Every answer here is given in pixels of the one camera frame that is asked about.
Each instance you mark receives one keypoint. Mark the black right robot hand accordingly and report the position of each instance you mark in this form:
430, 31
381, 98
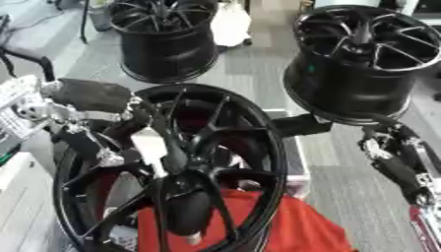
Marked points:
396, 170

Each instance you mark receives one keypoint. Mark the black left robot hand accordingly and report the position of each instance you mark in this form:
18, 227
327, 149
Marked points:
92, 95

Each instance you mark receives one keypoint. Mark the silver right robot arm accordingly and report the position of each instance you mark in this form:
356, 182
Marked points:
429, 226

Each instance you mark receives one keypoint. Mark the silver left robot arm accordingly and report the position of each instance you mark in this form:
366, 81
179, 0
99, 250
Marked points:
20, 108

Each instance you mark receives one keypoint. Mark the black wheel with thin spokes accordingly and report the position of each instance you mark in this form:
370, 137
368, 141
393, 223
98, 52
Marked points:
166, 55

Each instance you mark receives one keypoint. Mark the black wheel with silver-edged spokes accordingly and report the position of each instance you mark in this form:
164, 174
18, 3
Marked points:
339, 88

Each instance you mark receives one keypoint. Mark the large black spoked wheel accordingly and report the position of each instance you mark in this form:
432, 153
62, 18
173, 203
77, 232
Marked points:
259, 144

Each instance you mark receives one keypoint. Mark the white pin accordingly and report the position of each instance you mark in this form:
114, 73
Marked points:
194, 238

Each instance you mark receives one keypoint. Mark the thin black pole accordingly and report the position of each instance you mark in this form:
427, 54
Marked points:
85, 23

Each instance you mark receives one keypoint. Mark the white side table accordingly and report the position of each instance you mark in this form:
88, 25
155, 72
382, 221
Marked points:
23, 203

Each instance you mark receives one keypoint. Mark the white rounded bag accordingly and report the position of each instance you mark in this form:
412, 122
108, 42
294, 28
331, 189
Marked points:
231, 24

